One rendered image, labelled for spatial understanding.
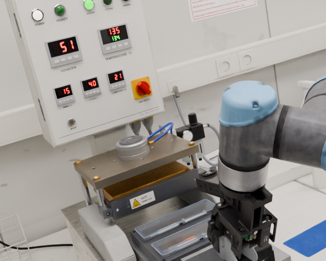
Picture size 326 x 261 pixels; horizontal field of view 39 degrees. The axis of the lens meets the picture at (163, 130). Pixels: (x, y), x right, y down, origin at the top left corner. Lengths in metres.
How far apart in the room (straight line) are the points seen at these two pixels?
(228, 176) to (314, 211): 0.86
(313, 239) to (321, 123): 0.79
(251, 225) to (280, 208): 0.83
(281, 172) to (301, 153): 1.06
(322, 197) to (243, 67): 0.58
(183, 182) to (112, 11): 0.47
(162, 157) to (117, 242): 0.22
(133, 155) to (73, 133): 0.19
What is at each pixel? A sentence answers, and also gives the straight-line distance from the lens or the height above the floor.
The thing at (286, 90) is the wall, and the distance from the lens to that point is 2.04.
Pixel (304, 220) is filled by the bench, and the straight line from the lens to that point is 1.47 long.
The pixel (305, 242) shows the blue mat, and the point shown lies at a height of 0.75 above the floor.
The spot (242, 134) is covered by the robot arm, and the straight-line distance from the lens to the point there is 0.63.
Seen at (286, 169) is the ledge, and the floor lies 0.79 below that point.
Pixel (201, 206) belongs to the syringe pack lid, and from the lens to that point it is 1.07.
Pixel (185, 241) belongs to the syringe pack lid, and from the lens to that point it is 0.94.
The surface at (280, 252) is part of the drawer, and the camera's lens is 0.93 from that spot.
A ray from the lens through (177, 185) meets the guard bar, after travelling 1.11.
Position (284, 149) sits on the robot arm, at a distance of 0.63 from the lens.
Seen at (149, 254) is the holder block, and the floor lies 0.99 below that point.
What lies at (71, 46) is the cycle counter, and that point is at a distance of 1.21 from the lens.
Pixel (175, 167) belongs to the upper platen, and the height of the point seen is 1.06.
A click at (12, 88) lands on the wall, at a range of 1.60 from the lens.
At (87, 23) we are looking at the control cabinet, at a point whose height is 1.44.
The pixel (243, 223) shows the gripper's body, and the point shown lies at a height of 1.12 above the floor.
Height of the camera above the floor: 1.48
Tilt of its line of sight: 16 degrees down
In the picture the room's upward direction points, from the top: 12 degrees counter-clockwise
